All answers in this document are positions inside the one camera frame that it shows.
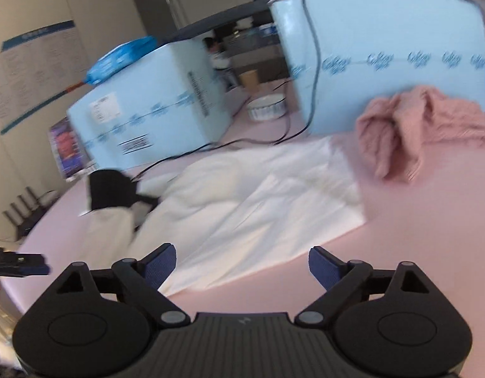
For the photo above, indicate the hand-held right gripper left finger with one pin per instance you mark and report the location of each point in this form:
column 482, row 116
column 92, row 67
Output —
column 160, row 264

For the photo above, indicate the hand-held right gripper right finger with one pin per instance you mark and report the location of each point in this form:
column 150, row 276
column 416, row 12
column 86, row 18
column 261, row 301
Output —
column 322, row 265

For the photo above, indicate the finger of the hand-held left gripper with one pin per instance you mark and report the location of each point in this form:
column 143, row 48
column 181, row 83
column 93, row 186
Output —
column 22, row 265

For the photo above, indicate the white shirt with black cuffs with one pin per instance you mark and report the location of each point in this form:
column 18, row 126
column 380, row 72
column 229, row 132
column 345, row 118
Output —
column 234, row 212

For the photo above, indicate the black router with antennas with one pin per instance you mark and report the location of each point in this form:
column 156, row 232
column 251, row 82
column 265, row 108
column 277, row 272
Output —
column 28, row 214

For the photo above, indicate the smartphone with bright screen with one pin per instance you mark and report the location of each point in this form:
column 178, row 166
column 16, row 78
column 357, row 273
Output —
column 69, row 149

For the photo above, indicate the pink knit sweater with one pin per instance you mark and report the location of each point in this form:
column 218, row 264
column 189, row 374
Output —
column 400, row 134

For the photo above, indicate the large light blue cardboard box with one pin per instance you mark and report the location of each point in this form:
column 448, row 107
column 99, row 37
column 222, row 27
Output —
column 156, row 102

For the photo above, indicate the brown paper cup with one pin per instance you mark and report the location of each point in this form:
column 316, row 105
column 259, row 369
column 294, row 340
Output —
column 249, row 79

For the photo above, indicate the blue wet wipes packet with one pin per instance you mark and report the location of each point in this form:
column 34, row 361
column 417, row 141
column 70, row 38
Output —
column 120, row 59

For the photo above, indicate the small light blue cardboard box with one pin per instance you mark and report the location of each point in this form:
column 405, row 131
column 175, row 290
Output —
column 384, row 39

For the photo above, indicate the dark grey desk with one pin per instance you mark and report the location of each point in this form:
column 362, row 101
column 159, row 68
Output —
column 223, row 17

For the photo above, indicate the wall poster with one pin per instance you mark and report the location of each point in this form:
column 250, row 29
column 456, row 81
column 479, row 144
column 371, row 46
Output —
column 26, row 75

